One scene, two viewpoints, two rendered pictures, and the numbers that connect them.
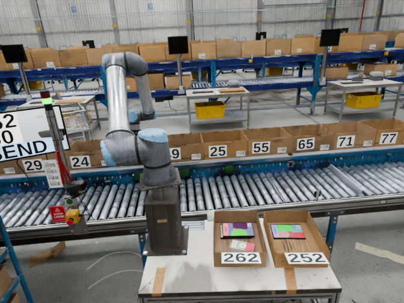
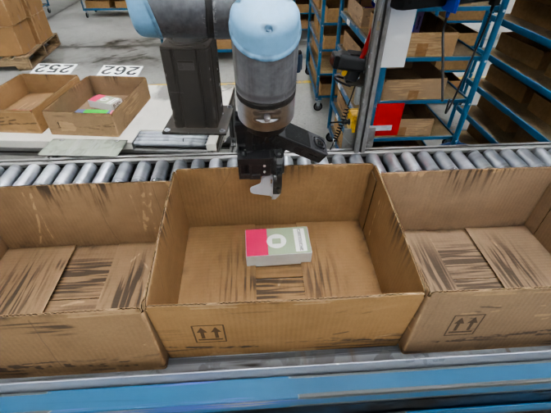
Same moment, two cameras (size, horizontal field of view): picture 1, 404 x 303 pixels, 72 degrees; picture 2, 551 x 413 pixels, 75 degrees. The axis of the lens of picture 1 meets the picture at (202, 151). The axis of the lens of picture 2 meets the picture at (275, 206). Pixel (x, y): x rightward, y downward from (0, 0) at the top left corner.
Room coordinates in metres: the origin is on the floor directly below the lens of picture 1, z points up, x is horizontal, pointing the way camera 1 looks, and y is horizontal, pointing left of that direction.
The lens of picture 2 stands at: (2.80, 0.58, 1.46)
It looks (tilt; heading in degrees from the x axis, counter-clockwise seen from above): 40 degrees down; 180
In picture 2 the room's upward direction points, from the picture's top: straight up
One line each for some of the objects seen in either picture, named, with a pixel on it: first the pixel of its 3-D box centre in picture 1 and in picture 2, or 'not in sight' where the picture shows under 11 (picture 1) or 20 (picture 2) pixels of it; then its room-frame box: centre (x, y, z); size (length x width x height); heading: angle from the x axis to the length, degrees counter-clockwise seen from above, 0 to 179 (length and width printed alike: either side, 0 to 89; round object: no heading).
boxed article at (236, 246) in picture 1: (241, 247); (106, 102); (1.27, -0.20, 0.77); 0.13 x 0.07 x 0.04; 69
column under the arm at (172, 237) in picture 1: (164, 218); (194, 82); (1.39, 0.24, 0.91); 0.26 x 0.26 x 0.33; 89
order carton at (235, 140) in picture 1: (223, 144); not in sight; (2.43, -0.20, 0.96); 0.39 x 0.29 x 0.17; 94
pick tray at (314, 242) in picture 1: (293, 235); (30, 101); (1.32, -0.51, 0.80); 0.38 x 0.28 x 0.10; 177
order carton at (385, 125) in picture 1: (385, 132); not in sight; (2.54, -1.78, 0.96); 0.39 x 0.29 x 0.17; 94
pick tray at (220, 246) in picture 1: (237, 235); (102, 103); (1.34, -0.19, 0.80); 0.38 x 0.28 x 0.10; 176
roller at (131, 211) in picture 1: (134, 200); not in sight; (1.92, 0.56, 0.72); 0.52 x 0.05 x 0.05; 4
